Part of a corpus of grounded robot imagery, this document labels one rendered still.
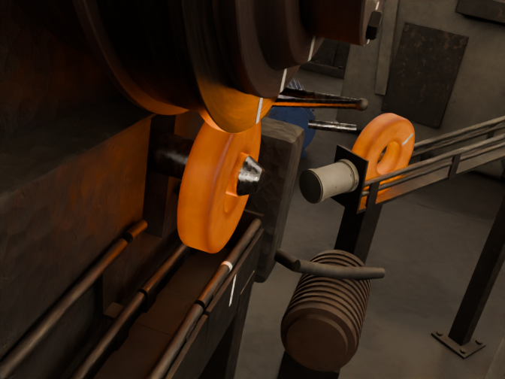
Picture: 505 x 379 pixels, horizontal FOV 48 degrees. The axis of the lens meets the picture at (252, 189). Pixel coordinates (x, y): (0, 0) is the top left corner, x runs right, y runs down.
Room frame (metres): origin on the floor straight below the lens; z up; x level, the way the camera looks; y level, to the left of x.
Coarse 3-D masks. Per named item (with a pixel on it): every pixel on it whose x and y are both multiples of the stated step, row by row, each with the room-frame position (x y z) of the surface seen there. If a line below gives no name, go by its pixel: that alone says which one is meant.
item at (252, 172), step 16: (160, 144) 0.53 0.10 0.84; (176, 144) 0.53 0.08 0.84; (192, 144) 0.53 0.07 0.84; (160, 160) 0.52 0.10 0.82; (176, 160) 0.52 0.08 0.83; (240, 160) 0.51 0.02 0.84; (176, 176) 0.52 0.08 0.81; (240, 176) 0.50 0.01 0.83; (256, 176) 0.51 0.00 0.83; (240, 192) 0.50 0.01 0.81; (256, 192) 0.51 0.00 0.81
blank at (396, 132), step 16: (368, 128) 0.95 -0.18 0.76; (384, 128) 0.95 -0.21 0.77; (400, 128) 0.98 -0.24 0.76; (368, 144) 0.93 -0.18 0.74; (384, 144) 0.95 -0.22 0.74; (400, 144) 0.99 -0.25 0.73; (384, 160) 1.01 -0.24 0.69; (400, 160) 1.00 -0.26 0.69; (368, 176) 0.94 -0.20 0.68; (400, 176) 1.01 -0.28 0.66; (384, 192) 0.99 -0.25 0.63
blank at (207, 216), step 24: (216, 144) 0.48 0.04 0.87; (240, 144) 0.51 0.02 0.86; (192, 168) 0.46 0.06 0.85; (216, 168) 0.46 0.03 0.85; (192, 192) 0.46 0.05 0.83; (216, 192) 0.46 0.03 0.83; (192, 216) 0.45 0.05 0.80; (216, 216) 0.47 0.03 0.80; (240, 216) 0.56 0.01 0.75; (192, 240) 0.46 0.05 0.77; (216, 240) 0.49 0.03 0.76
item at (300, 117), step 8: (296, 88) 2.74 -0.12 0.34; (280, 96) 2.59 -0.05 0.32; (288, 96) 2.59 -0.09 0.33; (272, 112) 2.52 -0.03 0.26; (280, 112) 2.53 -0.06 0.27; (288, 112) 2.53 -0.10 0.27; (296, 112) 2.53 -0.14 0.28; (304, 112) 2.54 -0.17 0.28; (312, 112) 2.56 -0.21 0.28; (280, 120) 2.53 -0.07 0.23; (288, 120) 2.53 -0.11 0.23; (296, 120) 2.54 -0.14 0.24; (304, 120) 2.54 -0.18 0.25; (304, 128) 2.54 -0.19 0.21; (304, 136) 2.54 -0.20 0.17; (312, 136) 2.57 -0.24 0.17; (304, 144) 2.54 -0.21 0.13; (304, 152) 2.68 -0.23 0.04
